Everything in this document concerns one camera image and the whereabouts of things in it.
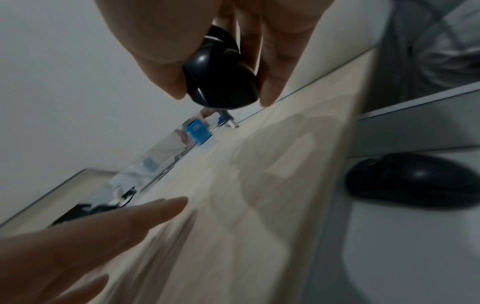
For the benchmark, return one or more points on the black computer mouse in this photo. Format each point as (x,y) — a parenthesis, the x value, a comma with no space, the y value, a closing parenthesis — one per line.
(408,181)

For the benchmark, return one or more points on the black glossy rounded device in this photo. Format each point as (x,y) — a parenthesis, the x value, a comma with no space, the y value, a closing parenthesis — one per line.
(221,80)

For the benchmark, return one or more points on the grey flat panel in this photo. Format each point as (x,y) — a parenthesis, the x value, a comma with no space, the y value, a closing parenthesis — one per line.
(416,127)

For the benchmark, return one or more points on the person's left hand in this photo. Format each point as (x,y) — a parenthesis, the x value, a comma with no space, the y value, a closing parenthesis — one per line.
(56,258)

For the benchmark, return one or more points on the grey fabric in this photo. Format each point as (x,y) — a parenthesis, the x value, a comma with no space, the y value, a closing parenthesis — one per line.
(431,47)

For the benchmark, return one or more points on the person's right hand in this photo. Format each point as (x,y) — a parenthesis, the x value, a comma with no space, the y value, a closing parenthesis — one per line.
(157,35)

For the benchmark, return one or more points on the clear acrylic organizer box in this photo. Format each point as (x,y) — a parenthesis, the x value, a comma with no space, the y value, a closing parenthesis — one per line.
(157,160)

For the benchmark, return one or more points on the white mouse pad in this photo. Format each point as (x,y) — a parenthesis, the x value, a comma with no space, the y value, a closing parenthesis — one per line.
(405,252)

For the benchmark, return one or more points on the blue ribbed small item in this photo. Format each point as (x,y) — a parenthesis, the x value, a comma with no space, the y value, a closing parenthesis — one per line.
(196,131)

